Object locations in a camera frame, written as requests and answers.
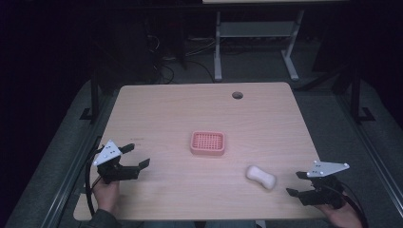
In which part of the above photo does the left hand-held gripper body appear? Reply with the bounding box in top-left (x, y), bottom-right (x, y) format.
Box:
top-left (92, 139), bottom-right (141, 185)

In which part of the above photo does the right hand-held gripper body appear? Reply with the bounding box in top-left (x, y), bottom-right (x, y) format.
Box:
top-left (298, 160), bottom-right (351, 210)

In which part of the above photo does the person's right hand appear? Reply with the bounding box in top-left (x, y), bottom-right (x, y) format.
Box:
top-left (316, 199), bottom-right (364, 228)

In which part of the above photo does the person's left hand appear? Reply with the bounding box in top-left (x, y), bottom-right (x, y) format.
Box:
top-left (91, 177), bottom-right (122, 217)

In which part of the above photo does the white soap bar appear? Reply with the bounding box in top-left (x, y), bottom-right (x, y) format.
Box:
top-left (245, 164), bottom-right (278, 191)

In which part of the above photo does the black metal stand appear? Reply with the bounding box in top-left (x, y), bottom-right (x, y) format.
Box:
top-left (343, 61), bottom-right (376, 125)
top-left (79, 67), bottom-right (108, 125)

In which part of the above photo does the pink soap dish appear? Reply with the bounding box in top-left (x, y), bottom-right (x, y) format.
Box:
top-left (189, 130), bottom-right (226, 157)

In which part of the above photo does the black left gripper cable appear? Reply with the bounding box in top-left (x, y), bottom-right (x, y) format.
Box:
top-left (85, 136), bottom-right (103, 218)

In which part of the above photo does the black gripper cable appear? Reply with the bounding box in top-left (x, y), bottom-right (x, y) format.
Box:
top-left (85, 136), bottom-right (103, 218)
top-left (329, 181), bottom-right (370, 228)

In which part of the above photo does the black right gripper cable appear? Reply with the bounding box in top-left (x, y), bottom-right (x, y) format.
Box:
top-left (329, 181), bottom-right (370, 228)

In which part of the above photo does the metal floor rail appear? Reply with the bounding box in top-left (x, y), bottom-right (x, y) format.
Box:
top-left (336, 93), bottom-right (403, 210)
top-left (39, 91), bottom-right (120, 228)

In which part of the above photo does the tangle of floor cables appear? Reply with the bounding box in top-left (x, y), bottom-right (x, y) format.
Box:
top-left (144, 29), bottom-right (220, 85)

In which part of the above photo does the white metal stand frame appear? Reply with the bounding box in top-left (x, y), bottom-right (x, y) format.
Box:
top-left (213, 9), bottom-right (306, 82)

